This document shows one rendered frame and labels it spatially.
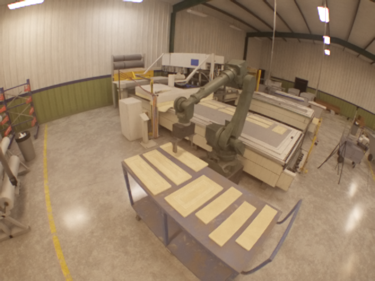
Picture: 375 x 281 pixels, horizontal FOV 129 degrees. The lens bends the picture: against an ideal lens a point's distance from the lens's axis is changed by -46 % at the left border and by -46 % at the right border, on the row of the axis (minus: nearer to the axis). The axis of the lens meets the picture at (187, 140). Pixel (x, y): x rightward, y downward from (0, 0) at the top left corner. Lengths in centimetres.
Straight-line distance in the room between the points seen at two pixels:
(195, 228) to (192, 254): 75
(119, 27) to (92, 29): 128
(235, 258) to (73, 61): 771
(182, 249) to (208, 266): 36
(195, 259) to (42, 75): 757
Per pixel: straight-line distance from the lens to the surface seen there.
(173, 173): 170
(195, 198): 147
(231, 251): 126
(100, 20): 811
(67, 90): 770
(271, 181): 312
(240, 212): 145
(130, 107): 425
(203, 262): 199
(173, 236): 211
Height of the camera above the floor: 215
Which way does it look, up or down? 28 degrees down
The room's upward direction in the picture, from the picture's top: 4 degrees clockwise
